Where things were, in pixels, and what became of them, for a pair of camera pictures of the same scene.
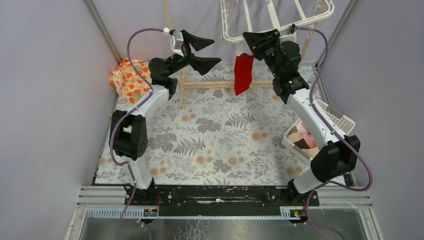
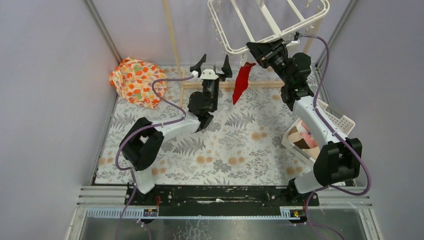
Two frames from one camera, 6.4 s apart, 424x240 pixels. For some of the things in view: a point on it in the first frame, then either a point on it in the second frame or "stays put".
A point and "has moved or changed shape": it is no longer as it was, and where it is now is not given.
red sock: [243, 70] has moved or changed shape
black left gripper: [187, 52] → [221, 74]
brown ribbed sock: [302, 144] stays put
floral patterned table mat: [207, 133] stays put
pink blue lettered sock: [308, 137] stays put
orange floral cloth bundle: [127, 83] stays put
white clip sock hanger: [274, 13] → [233, 48]
